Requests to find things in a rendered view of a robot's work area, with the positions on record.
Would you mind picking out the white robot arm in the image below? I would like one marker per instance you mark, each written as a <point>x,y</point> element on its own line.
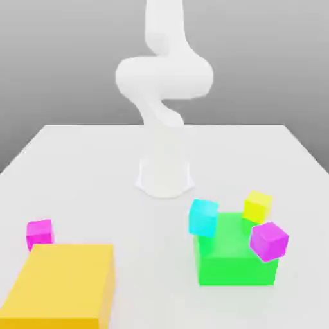
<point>164,77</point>

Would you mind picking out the small cyan cube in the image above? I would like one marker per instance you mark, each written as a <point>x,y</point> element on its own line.
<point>203,218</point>

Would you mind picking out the small yellow cube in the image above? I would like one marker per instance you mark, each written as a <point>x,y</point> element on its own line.
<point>255,208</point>

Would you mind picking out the small purple cube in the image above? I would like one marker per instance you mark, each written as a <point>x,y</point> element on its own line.
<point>268,241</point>

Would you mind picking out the small magenta cube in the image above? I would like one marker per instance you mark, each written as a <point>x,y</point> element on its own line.
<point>38,232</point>

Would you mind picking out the large green box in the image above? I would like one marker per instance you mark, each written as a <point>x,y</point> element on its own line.
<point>231,267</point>

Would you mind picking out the large orange box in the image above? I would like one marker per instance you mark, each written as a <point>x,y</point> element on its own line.
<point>59,285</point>

